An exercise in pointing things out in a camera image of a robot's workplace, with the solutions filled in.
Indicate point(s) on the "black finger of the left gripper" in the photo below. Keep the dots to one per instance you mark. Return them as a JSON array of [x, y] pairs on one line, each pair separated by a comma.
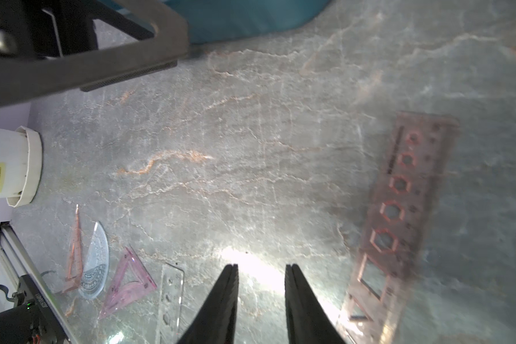
[[48, 47]]

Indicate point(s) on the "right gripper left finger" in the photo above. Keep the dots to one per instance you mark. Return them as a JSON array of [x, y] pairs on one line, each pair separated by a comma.
[[216, 320]]

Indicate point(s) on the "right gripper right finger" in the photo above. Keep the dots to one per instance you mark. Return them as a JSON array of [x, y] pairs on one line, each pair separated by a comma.
[[306, 320]]

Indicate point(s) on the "clear straight ruler bottom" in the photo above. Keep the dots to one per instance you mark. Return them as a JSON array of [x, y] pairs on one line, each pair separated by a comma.
[[170, 302]]

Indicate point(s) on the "teal plastic storage box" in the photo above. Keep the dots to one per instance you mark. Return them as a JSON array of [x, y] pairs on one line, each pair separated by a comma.
[[225, 20]]

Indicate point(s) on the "potted green plant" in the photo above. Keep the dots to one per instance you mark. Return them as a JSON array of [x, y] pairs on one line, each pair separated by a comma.
[[20, 165]]

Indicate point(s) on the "pink triangle ruler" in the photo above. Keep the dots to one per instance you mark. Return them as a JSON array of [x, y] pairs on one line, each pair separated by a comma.
[[130, 283]]

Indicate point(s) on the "blue protractor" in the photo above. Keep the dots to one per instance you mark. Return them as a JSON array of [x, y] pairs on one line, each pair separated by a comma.
[[96, 266]]

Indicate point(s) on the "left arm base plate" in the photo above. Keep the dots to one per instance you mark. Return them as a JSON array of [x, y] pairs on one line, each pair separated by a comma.
[[31, 320]]

